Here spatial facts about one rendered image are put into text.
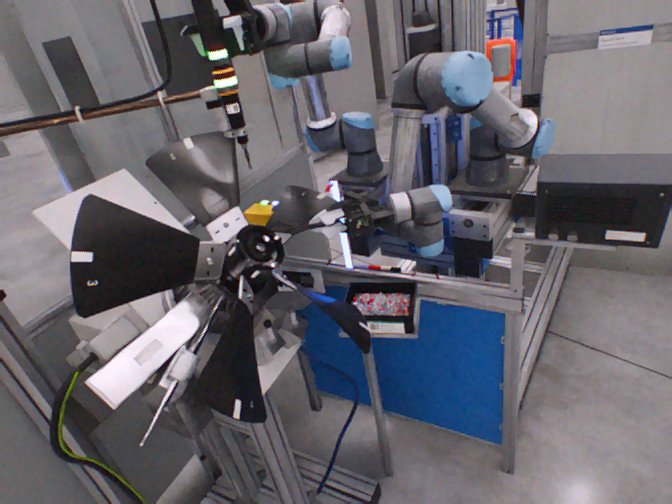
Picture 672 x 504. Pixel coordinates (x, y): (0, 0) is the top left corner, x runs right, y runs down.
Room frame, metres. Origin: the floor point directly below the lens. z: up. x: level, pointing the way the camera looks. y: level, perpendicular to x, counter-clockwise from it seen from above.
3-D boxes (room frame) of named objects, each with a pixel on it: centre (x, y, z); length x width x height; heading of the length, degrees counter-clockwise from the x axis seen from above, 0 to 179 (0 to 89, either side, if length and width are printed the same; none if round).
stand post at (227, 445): (1.03, 0.51, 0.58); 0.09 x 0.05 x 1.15; 147
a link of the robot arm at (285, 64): (1.22, 0.04, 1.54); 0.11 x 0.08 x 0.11; 79
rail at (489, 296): (1.21, -0.12, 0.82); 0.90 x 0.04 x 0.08; 57
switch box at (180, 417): (0.95, 0.56, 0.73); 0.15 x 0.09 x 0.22; 57
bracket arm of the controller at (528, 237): (0.93, -0.57, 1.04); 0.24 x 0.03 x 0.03; 57
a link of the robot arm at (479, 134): (1.37, -0.56, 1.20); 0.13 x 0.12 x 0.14; 34
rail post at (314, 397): (1.44, 0.24, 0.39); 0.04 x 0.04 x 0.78; 57
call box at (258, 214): (1.42, 0.21, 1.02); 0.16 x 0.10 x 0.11; 57
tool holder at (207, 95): (0.96, 0.17, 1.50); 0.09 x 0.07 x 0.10; 92
